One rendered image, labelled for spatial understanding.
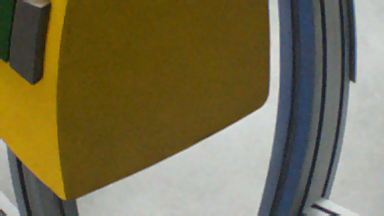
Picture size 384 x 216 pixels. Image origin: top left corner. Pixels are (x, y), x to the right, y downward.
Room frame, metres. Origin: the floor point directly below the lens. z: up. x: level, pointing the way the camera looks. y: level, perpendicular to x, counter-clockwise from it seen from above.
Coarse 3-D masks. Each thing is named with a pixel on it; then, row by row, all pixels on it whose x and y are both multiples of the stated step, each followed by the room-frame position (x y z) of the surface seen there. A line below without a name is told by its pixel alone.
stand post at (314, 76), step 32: (288, 0) 0.82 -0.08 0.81; (320, 0) 0.83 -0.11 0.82; (288, 32) 0.82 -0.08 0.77; (320, 32) 0.81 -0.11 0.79; (288, 64) 0.82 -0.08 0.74; (320, 64) 0.81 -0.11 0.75; (288, 96) 0.82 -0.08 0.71; (320, 96) 0.81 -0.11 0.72; (288, 128) 0.82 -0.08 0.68; (320, 128) 0.82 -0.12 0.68; (288, 160) 0.83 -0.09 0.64; (320, 160) 0.83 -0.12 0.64; (288, 192) 0.81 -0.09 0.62; (320, 192) 0.85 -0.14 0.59
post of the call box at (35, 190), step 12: (12, 156) 0.34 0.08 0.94; (12, 168) 0.35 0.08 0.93; (24, 168) 0.34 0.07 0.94; (12, 180) 0.35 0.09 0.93; (24, 180) 0.35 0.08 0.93; (36, 180) 0.33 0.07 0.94; (24, 192) 0.34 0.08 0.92; (36, 192) 0.33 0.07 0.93; (48, 192) 0.34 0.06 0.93; (24, 204) 0.34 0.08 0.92; (36, 204) 0.33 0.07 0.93; (48, 204) 0.33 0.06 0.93; (60, 204) 0.34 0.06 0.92; (72, 204) 0.35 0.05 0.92
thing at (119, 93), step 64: (64, 0) 0.26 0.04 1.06; (128, 0) 0.28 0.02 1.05; (192, 0) 0.30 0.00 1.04; (256, 0) 0.33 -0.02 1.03; (0, 64) 0.29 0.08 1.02; (64, 64) 0.26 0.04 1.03; (128, 64) 0.29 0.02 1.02; (192, 64) 0.31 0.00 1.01; (256, 64) 0.33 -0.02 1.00; (0, 128) 0.29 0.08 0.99; (64, 128) 0.26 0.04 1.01; (128, 128) 0.29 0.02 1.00; (192, 128) 0.31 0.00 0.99; (64, 192) 0.26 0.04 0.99
